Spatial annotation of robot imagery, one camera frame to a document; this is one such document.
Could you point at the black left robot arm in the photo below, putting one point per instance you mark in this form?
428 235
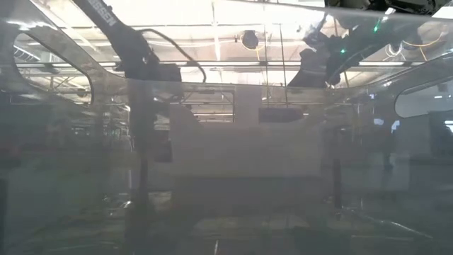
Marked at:
118 30

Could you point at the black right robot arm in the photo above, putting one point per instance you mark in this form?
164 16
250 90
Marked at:
368 39

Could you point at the long ceiling light bar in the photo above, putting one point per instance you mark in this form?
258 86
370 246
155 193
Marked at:
247 64

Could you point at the black round ceiling lamp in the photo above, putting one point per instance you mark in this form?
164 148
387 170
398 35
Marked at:
250 39

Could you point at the white partition wall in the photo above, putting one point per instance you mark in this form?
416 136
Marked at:
244 148

